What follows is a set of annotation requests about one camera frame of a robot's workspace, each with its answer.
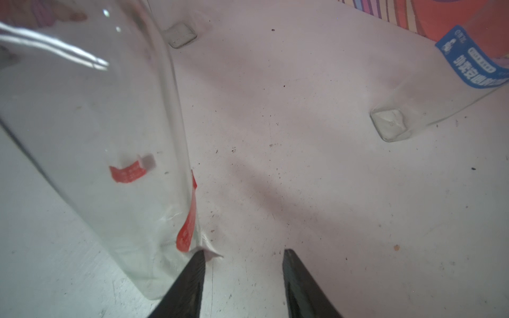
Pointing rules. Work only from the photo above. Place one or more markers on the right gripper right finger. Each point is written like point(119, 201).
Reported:
point(304, 297)

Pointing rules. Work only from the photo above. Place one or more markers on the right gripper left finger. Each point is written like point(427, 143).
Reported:
point(183, 299)

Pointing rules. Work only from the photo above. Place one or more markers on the clear bottle red label cork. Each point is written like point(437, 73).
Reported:
point(90, 84)

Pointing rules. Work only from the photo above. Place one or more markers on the clear bottle with black cap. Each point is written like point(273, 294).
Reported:
point(179, 35)

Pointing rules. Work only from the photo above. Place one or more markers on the clear bottle blue label cork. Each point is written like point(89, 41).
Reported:
point(469, 62)

